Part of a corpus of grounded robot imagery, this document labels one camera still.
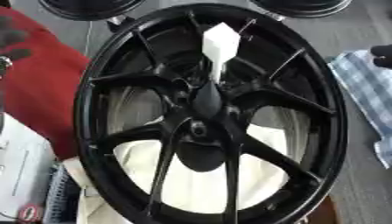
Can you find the black spoked wheel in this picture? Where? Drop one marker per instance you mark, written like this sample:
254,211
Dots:
286,159

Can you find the white cloth under wheel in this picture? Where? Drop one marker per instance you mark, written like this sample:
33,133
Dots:
196,186

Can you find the blue white checked cloth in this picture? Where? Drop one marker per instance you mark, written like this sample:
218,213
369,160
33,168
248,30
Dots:
365,96

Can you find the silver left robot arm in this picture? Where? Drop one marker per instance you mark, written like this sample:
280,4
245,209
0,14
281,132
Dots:
23,166

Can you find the black round wheel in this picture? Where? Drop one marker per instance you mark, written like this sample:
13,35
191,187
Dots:
89,8
303,7

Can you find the red cloth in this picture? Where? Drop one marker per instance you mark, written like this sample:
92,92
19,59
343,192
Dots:
43,87

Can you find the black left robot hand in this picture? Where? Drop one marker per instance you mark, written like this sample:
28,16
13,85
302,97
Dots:
11,38

